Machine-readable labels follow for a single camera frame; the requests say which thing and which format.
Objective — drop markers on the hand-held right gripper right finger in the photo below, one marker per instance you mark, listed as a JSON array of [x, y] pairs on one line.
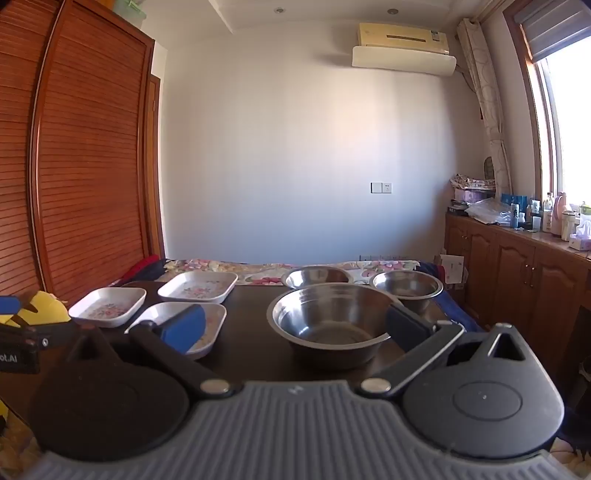
[[406, 330]]

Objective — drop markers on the clear plastic bag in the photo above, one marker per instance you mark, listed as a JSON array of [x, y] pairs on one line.
[[487, 210]]

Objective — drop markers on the green capped bottle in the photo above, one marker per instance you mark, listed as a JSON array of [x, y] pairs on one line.
[[585, 210]]

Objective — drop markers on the blue can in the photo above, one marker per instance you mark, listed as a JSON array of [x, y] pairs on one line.
[[515, 216]]

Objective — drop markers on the red and navy clothes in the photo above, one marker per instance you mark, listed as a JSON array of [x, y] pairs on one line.
[[143, 270]]

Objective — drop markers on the navy blue cloth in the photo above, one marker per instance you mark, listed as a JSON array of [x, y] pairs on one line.
[[455, 309]]

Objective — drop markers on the grey roller blind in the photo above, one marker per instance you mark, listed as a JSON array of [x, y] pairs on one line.
[[554, 27]]

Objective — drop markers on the tissue box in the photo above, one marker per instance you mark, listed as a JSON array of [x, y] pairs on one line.
[[581, 240]]

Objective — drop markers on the folded floral cloth pile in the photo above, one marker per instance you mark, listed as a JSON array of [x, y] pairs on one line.
[[471, 181]]

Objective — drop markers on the green hand fan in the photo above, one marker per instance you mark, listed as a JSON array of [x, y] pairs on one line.
[[488, 168]]

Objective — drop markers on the green plastic box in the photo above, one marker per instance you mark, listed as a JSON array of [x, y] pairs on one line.
[[129, 7]]

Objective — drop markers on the white wall socket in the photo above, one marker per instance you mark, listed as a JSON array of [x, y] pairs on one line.
[[381, 187]]

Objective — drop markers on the large steel bowl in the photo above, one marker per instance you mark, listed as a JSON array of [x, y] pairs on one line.
[[332, 318]]

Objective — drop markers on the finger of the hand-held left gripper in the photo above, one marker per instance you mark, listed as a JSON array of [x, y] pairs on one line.
[[55, 332], [13, 305]]

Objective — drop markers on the white bottle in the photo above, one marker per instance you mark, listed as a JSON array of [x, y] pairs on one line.
[[567, 226]]

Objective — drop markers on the patterned beige curtain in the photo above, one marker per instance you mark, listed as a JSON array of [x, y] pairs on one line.
[[489, 115]]

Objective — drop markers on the wooden headboard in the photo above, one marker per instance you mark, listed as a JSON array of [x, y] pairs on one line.
[[83, 161]]

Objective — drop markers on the pink bottle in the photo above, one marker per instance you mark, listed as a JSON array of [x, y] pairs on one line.
[[560, 212]]

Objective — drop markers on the dark books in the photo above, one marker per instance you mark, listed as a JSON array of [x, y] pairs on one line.
[[457, 209]]

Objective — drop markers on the row of blue boxes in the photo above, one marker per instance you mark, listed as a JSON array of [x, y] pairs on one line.
[[515, 199]]

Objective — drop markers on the white paper box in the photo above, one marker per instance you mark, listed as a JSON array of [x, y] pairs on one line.
[[452, 270]]

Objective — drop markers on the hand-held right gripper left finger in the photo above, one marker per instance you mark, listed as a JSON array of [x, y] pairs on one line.
[[184, 330]]

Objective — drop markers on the white floral square plate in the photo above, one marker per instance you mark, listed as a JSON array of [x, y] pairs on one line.
[[198, 286], [107, 307], [213, 318]]

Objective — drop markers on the wall air conditioner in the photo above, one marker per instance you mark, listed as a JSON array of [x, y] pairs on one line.
[[401, 50]]

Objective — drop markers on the clear bottle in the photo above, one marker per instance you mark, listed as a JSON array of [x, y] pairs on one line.
[[548, 214]]

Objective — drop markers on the yellow plush toy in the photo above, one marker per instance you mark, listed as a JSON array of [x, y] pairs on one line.
[[48, 309]]

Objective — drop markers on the floral bed blanket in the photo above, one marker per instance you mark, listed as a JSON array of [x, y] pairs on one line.
[[258, 272]]

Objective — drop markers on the low white radiator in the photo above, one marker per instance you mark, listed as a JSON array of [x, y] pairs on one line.
[[382, 257]]

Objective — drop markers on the window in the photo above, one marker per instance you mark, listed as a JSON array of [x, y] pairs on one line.
[[570, 129]]

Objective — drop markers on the wooden counter cabinet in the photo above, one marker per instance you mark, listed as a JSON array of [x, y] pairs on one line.
[[517, 272]]

